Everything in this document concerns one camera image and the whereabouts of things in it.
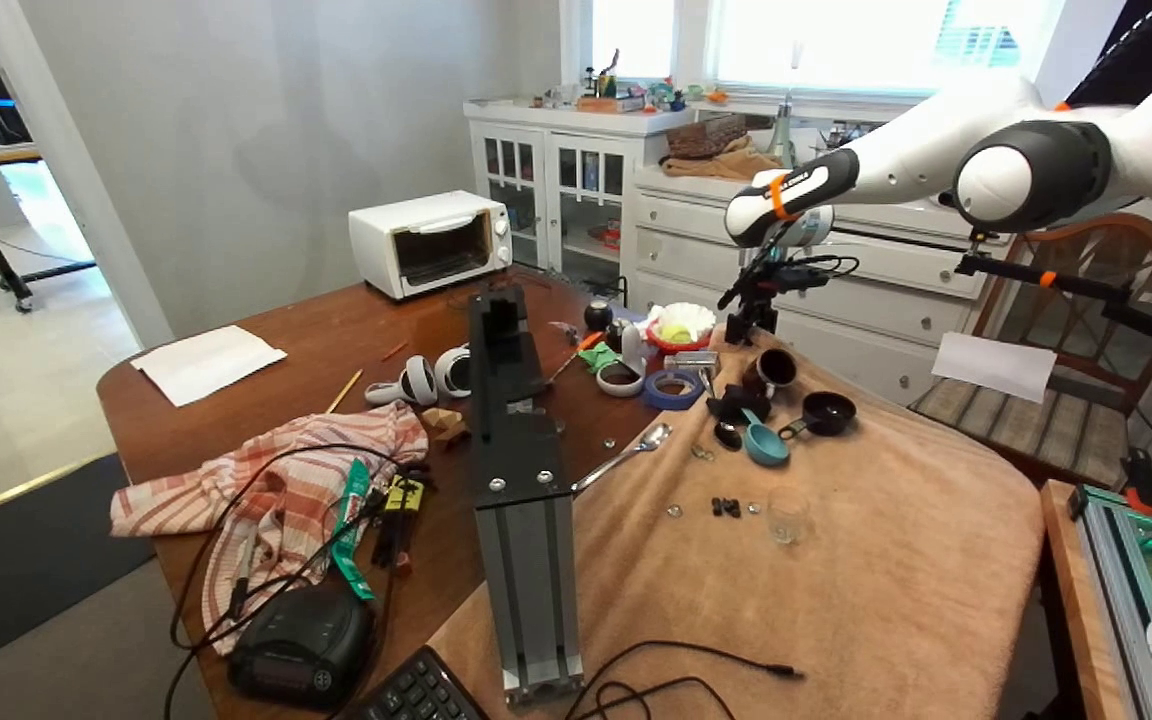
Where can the small black clip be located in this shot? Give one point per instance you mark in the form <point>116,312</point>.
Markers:
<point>726,507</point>

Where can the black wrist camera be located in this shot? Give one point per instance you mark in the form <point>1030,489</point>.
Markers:
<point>823,269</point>

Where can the aluminium extrusion stand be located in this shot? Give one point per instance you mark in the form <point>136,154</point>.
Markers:
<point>521,563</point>

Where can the clear drinking glass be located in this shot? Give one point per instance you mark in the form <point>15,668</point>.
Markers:
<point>788,531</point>

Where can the clear glass bottle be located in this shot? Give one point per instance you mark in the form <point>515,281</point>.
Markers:
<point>782,124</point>

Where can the dark floor mat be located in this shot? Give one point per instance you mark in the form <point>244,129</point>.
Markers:
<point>19,575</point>

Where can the yellow ball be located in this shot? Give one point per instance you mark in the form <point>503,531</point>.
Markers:
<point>672,330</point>

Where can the small black round object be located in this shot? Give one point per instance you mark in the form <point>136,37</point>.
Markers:
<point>596,316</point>

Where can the white rimmed dark tape roll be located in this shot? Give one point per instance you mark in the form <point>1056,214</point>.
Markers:
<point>617,390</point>

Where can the red striped cloth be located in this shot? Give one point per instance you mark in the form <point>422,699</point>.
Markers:
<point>190,494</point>

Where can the white framed window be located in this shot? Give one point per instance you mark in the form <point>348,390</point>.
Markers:
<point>736,42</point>

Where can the black keyboard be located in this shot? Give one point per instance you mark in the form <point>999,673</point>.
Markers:
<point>416,693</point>

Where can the yellow black tool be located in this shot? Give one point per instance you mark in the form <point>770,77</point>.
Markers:
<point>400,507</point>

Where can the blue measuring cup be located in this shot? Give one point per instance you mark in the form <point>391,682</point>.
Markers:
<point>770,444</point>

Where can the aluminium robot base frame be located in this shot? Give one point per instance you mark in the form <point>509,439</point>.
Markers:
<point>1120,586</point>

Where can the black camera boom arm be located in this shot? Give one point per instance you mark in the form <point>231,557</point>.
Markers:
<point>1083,287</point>

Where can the white glass door cabinet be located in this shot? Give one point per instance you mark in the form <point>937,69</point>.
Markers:
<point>538,134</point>

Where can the wooden platform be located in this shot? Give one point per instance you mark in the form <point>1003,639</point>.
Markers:
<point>1070,613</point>

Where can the brown woven basket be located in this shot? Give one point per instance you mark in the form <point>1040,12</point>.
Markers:
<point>704,138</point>

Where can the red bowl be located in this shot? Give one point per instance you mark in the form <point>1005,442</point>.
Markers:
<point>680,359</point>

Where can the tan terry towel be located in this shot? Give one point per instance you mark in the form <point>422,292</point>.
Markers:
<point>899,586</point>

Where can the white toaster oven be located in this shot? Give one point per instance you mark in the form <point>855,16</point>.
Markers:
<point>391,225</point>

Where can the white drawer dresser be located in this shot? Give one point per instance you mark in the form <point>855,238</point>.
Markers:
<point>870,322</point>

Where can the white paper sheet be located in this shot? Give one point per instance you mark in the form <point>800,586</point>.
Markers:
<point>988,367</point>
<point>203,360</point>

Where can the large black measuring cup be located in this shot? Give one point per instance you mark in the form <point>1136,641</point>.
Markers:
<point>831,415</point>

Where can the wooden slatted chair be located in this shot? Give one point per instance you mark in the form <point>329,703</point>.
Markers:
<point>1098,254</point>

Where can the small black measuring cup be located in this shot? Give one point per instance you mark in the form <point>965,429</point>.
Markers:
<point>733,405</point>

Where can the wooden pencil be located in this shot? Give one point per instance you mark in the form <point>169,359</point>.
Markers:
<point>346,394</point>

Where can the small brown lump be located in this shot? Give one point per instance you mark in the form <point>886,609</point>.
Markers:
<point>440,426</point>

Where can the black box device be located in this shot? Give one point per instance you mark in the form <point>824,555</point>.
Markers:
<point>498,322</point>

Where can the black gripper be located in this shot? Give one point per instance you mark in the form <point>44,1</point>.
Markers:
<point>777,287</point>

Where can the small green toy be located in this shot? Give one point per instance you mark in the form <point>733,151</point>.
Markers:
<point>596,359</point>

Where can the wooden board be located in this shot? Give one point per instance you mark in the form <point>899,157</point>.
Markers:
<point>721,167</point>

